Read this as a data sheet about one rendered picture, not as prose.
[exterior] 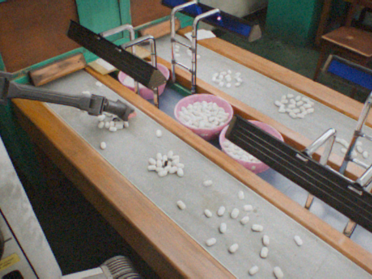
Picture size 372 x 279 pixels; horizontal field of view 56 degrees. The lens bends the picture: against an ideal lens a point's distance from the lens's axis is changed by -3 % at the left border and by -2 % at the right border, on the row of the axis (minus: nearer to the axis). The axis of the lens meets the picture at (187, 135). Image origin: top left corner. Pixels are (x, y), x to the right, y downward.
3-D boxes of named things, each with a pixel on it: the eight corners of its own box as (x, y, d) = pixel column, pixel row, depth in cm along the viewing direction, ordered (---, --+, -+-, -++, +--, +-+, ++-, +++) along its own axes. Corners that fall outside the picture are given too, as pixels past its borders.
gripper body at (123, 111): (120, 99, 160) (109, 95, 154) (134, 109, 155) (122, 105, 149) (114, 112, 161) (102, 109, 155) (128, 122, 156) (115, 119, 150)
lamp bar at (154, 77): (150, 91, 127) (149, 73, 123) (65, 36, 162) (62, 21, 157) (167, 82, 132) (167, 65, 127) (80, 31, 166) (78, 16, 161)
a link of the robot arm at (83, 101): (-13, 103, 114) (-7, 70, 113) (-17, 99, 118) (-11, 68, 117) (100, 118, 145) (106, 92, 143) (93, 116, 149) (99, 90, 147)
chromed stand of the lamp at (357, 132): (374, 213, 131) (426, 120, 102) (328, 185, 142) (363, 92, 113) (395, 187, 141) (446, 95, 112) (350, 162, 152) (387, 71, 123)
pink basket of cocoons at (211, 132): (219, 152, 157) (220, 135, 151) (164, 135, 165) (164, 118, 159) (239, 118, 175) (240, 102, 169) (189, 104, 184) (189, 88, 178)
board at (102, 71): (102, 75, 188) (102, 73, 187) (87, 65, 196) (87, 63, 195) (151, 55, 205) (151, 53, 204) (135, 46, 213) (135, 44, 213)
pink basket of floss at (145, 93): (166, 104, 184) (166, 88, 177) (115, 102, 185) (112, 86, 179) (172, 76, 204) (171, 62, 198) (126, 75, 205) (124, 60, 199)
